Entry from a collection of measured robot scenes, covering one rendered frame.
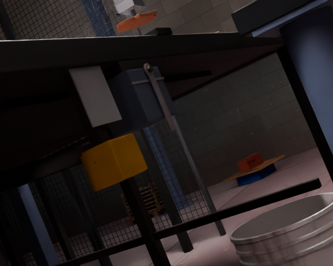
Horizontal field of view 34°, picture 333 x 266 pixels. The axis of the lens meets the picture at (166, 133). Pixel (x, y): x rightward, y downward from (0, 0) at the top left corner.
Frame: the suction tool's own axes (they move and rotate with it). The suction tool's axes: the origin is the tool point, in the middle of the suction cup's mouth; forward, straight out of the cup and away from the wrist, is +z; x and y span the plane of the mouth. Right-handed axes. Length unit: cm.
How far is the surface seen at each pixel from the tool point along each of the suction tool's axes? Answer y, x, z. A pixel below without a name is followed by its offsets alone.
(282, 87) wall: -477, -61, 27
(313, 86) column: -4, 43, 41
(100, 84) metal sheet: 68, 15, 24
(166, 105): 52, 20, 32
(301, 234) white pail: 41, 34, 72
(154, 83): 53, 20, 27
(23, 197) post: -109, -163, 35
